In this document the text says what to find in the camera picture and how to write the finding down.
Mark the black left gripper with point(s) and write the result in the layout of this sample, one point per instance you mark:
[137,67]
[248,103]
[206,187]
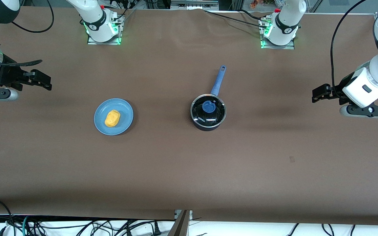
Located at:
[341,86]

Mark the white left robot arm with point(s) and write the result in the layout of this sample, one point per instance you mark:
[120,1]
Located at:
[285,19]

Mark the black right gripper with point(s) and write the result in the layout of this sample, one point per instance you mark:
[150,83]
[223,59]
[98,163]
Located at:
[9,73]

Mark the orange background object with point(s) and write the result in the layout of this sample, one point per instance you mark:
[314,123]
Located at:
[258,3]

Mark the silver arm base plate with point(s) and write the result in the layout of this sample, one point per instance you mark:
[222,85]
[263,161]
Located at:
[92,42]
[264,46]

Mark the brown table cover sheet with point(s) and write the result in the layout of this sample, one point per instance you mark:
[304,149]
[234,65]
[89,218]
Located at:
[176,164]

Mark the blue round plate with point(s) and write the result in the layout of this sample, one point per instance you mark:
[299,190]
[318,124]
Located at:
[123,111]

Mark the black power plug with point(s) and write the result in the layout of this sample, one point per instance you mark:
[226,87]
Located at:
[157,228]

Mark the grey metal post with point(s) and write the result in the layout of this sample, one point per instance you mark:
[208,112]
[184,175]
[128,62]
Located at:
[182,226]

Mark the yellow potato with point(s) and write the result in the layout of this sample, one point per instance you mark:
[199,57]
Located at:
[112,118]

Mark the glass lid with blue knob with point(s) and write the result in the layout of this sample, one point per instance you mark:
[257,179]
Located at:
[208,107]

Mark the grey metal frame bar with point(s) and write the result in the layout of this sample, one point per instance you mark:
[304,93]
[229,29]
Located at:
[194,4]

